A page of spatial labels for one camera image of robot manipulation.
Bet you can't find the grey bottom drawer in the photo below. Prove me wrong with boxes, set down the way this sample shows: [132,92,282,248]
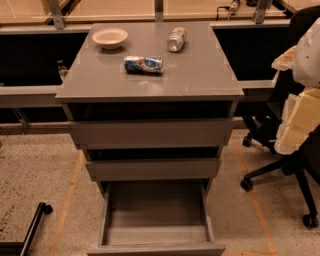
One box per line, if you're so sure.
[87,180,225,256]

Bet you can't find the grey drawer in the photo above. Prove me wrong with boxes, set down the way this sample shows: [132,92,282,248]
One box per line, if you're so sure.
[86,158,221,181]
[71,118,233,149]
[87,180,225,256]

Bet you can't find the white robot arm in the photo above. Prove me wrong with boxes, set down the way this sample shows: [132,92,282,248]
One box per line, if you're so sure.
[272,18,320,155]

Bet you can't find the grey middle drawer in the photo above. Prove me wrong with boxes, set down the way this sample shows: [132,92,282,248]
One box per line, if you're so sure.
[86,158,221,181]

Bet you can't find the grey drawer cabinet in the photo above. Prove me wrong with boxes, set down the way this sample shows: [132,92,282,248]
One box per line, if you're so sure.
[55,21,245,188]

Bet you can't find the grey top drawer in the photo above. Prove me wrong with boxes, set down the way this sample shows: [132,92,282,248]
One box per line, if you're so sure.
[71,118,233,149]

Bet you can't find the black office chair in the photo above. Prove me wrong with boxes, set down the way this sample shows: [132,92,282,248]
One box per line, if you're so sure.
[241,5,320,228]

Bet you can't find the clear plastic bottle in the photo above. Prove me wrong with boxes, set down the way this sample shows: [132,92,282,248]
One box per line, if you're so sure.
[167,27,187,52]

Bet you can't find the blue crushed soda can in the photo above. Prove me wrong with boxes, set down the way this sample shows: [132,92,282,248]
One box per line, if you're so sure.
[124,56,163,74]

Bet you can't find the white paper bowl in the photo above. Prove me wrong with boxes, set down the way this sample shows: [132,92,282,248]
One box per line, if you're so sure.
[92,28,128,50]

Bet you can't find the black wheeled stand base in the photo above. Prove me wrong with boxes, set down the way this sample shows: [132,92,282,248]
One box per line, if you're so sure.
[0,202,53,256]

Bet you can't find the black cable with plug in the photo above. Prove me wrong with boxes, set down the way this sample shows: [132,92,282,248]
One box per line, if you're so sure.
[215,0,242,20]

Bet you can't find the long grey desk frame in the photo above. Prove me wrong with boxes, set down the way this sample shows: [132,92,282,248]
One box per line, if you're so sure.
[0,20,289,133]

